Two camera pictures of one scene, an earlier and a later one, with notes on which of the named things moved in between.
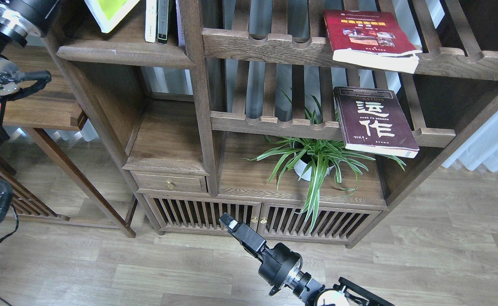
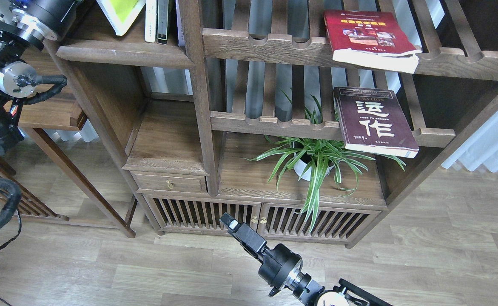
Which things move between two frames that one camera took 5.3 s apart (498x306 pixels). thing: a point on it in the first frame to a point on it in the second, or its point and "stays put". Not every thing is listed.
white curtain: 496,141 stays put
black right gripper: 279,264 stays put
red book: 376,39 stays put
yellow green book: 108,13 to 122,13
